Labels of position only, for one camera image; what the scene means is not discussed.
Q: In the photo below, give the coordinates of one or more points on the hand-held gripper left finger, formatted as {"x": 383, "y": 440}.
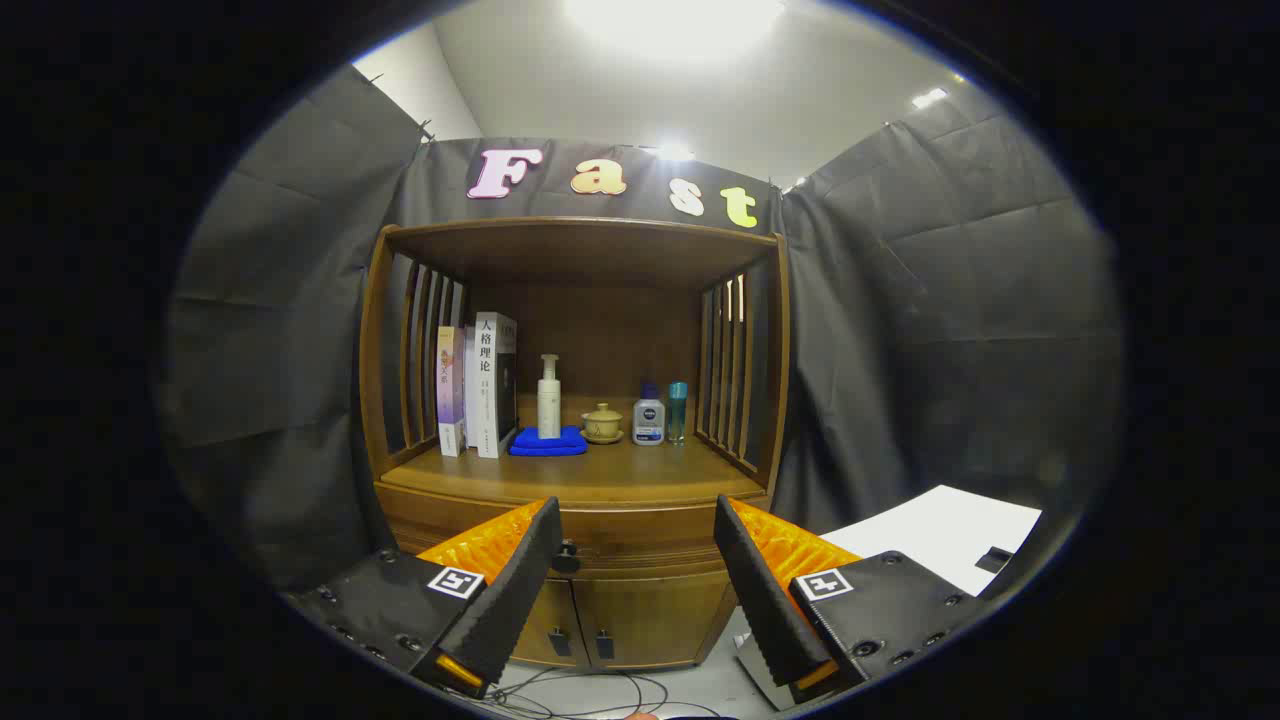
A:
{"x": 515, "y": 600}

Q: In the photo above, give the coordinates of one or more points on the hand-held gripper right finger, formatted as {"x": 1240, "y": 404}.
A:
{"x": 765, "y": 600}

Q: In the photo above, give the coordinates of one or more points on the black drawer knob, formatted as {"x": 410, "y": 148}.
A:
{"x": 566, "y": 555}

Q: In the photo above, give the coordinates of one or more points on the brown wooden drawer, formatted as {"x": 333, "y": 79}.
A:
{"x": 640, "y": 535}

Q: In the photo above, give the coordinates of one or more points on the wooden countertop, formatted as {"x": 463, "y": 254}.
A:
{"x": 620, "y": 475}

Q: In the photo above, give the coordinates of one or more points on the brown wooden cabinet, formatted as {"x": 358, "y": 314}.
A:
{"x": 600, "y": 250}

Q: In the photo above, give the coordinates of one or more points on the blue folded cloth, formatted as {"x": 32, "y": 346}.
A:
{"x": 547, "y": 446}

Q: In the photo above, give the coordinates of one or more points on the white table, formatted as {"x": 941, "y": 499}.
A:
{"x": 940, "y": 530}

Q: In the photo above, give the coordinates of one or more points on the yellow lidded teacup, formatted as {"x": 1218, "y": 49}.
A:
{"x": 603, "y": 424}

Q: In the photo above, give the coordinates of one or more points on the white pump bottle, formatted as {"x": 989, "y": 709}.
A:
{"x": 549, "y": 405}

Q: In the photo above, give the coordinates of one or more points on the slim teal bottle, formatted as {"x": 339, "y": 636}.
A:
{"x": 677, "y": 410}

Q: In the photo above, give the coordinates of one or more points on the white bottle with blue cap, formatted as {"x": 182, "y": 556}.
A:
{"x": 648, "y": 420}

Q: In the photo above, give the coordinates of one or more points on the white book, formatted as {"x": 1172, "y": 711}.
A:
{"x": 490, "y": 385}

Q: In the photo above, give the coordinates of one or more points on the purple book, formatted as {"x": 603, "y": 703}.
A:
{"x": 450, "y": 385}

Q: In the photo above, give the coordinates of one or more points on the black backdrop cloth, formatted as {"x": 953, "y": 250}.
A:
{"x": 950, "y": 330}

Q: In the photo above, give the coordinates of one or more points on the small ceiling light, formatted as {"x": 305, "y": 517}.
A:
{"x": 930, "y": 97}

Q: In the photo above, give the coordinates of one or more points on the large ceiling light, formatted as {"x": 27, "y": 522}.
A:
{"x": 675, "y": 20}

